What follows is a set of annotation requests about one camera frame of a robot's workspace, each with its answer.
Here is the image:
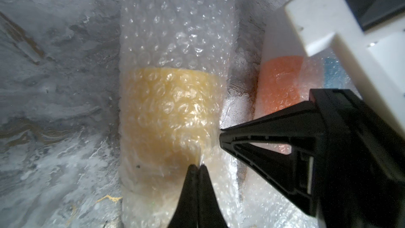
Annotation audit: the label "wrapped blue wine glass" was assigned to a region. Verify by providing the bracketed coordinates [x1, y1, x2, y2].
[323, 57, 361, 97]

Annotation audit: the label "wrapped orange wine glass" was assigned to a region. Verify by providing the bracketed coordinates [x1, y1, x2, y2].
[243, 8, 324, 228]

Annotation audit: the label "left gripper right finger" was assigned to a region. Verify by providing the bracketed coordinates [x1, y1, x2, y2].
[198, 165, 228, 228]

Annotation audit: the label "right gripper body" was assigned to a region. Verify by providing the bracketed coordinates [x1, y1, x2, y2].
[310, 89, 405, 228]

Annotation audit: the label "yellow wine glass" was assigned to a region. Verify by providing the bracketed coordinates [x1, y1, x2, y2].
[120, 68, 225, 191]

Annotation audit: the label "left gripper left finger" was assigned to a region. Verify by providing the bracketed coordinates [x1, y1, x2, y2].
[168, 165, 199, 228]

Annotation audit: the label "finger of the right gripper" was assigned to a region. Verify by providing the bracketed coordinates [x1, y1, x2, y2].
[219, 89, 328, 216]

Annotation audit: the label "bubble wrap of yellow glass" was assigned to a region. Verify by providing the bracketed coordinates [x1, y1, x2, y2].
[119, 0, 238, 228]

